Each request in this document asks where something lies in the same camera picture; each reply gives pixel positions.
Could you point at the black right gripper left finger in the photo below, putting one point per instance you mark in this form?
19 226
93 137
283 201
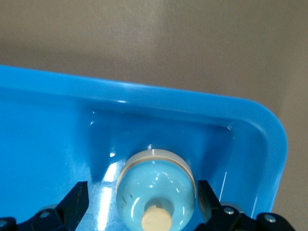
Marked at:
69 209

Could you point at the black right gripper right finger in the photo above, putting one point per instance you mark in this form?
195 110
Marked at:
216 216

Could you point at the light blue service bell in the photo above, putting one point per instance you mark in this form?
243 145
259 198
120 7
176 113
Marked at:
156 183

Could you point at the blue plastic tray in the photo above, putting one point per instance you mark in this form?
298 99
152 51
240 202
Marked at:
48 144

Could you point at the brown table cover mat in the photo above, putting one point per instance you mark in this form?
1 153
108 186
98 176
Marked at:
154 36

